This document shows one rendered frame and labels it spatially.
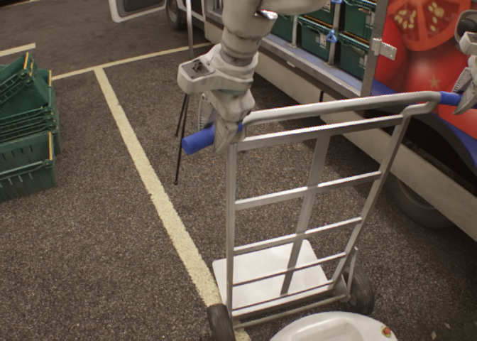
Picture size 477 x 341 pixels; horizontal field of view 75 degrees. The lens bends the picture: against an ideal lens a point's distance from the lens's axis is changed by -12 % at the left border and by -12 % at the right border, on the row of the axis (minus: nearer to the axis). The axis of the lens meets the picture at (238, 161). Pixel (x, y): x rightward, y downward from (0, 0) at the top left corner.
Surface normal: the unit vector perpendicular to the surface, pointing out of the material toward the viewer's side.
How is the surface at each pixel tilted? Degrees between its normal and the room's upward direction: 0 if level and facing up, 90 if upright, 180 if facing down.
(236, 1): 102
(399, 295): 0
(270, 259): 5
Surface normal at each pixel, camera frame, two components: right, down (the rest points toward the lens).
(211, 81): 0.41, 0.82
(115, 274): 0.00, -0.79
